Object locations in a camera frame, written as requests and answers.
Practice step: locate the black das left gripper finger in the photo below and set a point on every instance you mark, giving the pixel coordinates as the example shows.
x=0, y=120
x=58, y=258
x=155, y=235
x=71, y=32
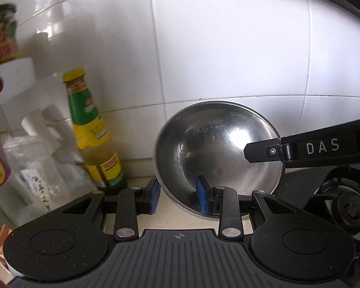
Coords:
x=330, y=146

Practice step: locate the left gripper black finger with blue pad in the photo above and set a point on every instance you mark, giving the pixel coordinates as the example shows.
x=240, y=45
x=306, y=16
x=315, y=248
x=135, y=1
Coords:
x=142, y=199
x=210, y=200

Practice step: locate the stainless steel bowl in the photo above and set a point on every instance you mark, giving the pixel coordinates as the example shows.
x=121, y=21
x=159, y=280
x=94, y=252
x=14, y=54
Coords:
x=208, y=139

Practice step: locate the yellow green sauce bottle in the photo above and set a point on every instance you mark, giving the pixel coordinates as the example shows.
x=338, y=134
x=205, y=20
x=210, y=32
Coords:
x=91, y=134

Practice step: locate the black gas stove burner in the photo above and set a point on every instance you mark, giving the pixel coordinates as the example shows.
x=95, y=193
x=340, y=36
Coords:
x=330, y=193

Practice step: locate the clear plastic container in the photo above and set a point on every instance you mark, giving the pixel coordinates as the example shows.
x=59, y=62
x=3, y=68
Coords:
x=37, y=184

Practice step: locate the white condiment rack shelf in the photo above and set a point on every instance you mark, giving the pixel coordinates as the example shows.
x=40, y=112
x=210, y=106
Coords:
x=30, y=86

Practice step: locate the green red label jar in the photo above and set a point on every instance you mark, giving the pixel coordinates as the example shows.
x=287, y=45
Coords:
x=8, y=29

